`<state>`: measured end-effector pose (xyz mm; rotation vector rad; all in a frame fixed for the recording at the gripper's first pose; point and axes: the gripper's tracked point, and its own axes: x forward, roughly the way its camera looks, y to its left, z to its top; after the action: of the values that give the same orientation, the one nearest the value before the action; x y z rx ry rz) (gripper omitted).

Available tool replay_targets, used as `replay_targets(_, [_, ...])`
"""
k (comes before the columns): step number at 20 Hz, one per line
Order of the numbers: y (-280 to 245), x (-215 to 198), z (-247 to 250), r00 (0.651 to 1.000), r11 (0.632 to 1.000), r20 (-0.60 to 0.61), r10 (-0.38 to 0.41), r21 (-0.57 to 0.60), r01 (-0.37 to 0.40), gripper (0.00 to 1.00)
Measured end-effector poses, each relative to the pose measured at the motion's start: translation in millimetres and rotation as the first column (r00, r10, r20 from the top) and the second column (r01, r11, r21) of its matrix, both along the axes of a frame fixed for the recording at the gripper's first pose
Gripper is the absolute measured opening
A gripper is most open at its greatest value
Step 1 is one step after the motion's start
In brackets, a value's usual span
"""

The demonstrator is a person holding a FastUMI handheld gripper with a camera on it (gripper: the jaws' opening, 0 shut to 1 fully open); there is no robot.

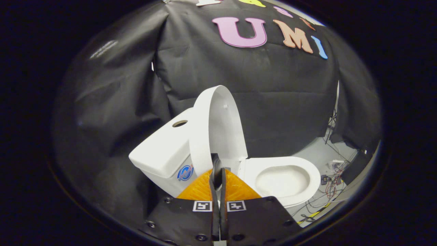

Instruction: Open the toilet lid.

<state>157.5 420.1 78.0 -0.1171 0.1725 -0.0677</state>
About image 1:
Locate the black backdrop cloth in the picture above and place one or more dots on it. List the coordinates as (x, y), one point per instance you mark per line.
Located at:
(273, 85)

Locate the white ceramic toilet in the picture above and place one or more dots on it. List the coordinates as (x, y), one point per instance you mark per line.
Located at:
(164, 153)

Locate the black round lid tab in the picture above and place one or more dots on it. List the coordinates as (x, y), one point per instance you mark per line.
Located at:
(217, 169)

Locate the backdrop stand pole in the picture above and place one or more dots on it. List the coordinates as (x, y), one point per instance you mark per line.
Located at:
(334, 112)

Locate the black case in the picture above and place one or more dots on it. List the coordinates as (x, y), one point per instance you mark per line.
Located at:
(356, 167)

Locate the white toilet lid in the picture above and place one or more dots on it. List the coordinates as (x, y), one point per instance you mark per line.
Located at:
(222, 130)

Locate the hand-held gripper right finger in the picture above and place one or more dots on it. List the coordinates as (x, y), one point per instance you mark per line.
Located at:
(263, 218)

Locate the small black device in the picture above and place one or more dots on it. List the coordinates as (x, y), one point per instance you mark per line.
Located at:
(324, 179)

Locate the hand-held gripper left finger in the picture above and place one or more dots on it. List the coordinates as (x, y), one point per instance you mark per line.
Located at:
(181, 218)

